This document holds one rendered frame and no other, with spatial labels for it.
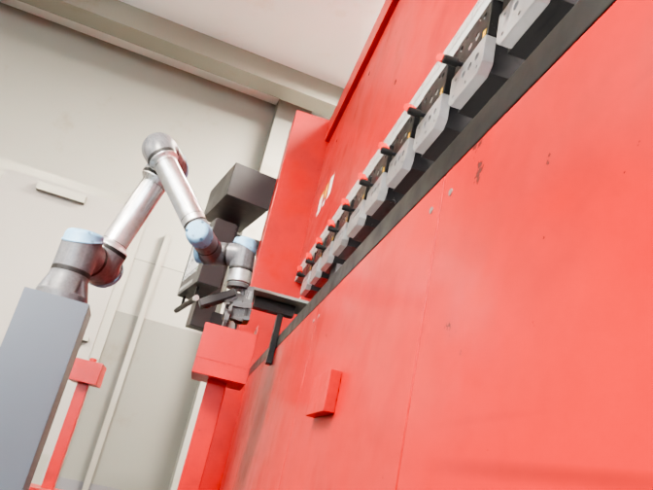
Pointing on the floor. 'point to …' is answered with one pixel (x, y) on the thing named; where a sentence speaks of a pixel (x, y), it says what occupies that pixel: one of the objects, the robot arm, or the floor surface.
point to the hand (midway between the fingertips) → (220, 346)
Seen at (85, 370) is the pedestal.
